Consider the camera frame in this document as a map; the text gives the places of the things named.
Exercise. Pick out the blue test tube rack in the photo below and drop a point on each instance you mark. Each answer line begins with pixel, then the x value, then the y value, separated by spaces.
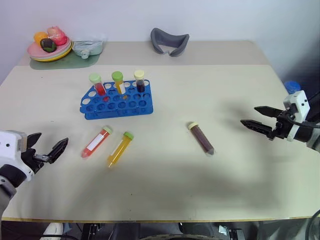
pixel 117 107

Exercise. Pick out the orange tube green cap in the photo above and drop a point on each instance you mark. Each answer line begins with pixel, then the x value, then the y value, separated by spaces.
pixel 120 150
pixel 119 85

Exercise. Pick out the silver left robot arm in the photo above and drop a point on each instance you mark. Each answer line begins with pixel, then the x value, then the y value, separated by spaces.
pixel 7 180

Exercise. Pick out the metal bracket under table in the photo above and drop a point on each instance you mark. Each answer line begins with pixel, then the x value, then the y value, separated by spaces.
pixel 228 231

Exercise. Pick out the pale green plastic pouch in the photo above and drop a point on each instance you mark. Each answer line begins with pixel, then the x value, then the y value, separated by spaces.
pixel 87 47

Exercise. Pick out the green table mat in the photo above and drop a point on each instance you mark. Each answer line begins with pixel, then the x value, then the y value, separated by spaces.
pixel 75 62

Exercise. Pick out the stack of coloured plates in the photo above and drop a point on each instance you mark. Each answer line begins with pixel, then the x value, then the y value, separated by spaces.
pixel 51 58

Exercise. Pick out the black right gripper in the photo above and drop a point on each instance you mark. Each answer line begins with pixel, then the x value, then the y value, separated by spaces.
pixel 283 127

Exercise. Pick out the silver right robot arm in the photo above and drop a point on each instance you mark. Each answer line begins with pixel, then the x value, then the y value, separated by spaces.
pixel 308 136

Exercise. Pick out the yellow plate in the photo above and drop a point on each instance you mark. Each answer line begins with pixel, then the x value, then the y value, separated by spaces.
pixel 60 57

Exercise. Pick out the pink plate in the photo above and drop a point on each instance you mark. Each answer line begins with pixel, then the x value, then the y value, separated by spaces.
pixel 35 51

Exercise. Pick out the dark toy avocado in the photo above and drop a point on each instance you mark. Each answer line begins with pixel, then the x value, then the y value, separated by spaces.
pixel 47 45

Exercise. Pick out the orange toy fruit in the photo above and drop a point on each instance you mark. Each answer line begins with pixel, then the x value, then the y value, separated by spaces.
pixel 39 36

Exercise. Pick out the white shoe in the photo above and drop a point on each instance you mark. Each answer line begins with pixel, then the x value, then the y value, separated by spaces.
pixel 53 229

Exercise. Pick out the red tube pale green cap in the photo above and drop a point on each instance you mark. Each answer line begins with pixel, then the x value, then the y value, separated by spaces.
pixel 96 142
pixel 100 88

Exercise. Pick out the grey foam face cushion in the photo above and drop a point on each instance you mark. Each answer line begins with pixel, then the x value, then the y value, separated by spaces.
pixel 160 45

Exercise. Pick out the pink toy peach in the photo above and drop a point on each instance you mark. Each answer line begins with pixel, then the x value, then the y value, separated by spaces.
pixel 58 36

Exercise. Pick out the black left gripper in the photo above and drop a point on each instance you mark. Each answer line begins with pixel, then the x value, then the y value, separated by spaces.
pixel 28 160

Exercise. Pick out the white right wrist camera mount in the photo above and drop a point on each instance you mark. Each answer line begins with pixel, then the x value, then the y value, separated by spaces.
pixel 298 105

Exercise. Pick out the dark tube pale yellow cap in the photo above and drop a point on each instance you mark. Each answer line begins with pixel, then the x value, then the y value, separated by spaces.
pixel 202 138
pixel 140 85

